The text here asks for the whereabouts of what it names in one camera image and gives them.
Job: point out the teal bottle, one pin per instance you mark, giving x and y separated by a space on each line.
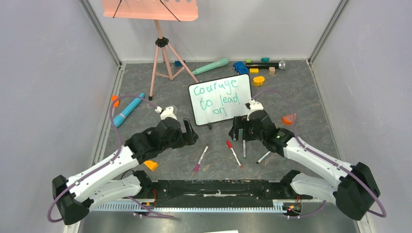
219 63

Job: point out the teal small block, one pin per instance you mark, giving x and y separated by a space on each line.
265 59

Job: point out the black microphone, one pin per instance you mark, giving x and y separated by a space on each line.
266 65

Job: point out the white whiteboard black frame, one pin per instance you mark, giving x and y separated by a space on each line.
220 99

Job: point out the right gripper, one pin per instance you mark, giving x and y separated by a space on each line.
240 129

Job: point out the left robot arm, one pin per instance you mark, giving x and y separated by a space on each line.
75 196

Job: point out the purple cap marker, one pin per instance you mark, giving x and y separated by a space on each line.
200 159

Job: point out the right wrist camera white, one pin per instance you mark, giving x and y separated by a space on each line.
253 106

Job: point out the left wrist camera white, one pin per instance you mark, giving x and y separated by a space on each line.
168 112

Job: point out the green marker without cap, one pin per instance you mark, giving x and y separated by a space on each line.
244 149

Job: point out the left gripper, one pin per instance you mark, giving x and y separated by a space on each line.
189 137

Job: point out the orange block left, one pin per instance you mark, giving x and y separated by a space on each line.
115 101

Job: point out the red cap marker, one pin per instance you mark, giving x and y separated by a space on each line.
233 152

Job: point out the yellow round block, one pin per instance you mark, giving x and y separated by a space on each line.
258 81

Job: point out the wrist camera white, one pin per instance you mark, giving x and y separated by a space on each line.
253 106
168 112

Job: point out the yellow rectangular block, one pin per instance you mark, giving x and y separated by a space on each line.
254 70

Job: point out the black cap marker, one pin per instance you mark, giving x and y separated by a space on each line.
263 157

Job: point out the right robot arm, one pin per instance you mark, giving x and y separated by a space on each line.
352 188

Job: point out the tan wooden cube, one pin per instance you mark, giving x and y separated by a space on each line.
271 70

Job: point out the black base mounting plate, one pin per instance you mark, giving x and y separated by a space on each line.
216 193

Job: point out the orange stepped wedge block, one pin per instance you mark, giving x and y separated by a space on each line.
151 165

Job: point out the blue toy piece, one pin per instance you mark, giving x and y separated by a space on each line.
240 68

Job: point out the pink music stand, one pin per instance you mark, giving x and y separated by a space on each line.
156 10

